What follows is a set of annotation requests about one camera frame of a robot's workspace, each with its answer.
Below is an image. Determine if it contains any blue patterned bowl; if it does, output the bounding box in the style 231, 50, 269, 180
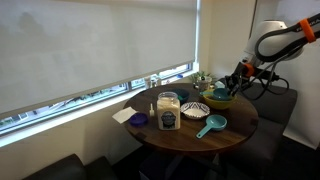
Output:
180, 101, 211, 120

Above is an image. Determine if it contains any light blue small cup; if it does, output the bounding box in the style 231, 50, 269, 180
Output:
214, 80, 227, 90

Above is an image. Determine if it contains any orange wrist cable strap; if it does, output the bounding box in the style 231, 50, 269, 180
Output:
243, 62, 256, 78

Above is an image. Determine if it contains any white plant pot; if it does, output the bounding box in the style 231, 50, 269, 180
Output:
197, 76, 213, 93

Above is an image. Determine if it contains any green potted plant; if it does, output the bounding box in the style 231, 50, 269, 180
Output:
189, 70, 217, 84

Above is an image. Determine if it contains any dark grey upholstered bench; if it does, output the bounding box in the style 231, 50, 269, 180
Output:
218, 77, 299, 180

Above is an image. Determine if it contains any orange forearm cable strap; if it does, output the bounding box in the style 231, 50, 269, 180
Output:
298, 18, 317, 44

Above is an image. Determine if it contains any small white bottle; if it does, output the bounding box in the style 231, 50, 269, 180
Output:
148, 103, 156, 118
143, 75, 153, 90

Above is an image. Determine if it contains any white paper napkin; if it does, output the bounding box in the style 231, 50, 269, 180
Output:
111, 106, 138, 125

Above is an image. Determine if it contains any purple jar lid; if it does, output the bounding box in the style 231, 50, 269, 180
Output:
129, 112, 149, 128

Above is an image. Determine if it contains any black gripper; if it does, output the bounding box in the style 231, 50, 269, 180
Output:
225, 62, 251, 98

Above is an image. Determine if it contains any teal round scoop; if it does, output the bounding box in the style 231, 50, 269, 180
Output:
199, 87, 234, 102

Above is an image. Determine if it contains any teal long-handled measuring scoop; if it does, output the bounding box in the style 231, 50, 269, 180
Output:
195, 114, 228, 139

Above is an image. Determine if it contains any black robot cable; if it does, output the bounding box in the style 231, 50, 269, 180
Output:
239, 42, 290, 102

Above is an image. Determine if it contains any white roller blind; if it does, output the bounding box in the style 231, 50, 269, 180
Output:
0, 0, 202, 116

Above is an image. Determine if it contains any round dark wooden table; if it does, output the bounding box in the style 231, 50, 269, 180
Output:
123, 82, 260, 155

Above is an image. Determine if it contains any window with white frame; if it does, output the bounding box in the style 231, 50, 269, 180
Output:
0, 61, 202, 138

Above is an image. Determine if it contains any yellow bowl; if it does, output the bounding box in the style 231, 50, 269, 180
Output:
201, 89, 238, 111

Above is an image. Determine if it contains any dark teal bowl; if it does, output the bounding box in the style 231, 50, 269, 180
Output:
171, 88, 191, 104

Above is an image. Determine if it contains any glass jar of rice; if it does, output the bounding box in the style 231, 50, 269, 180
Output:
156, 91, 182, 131

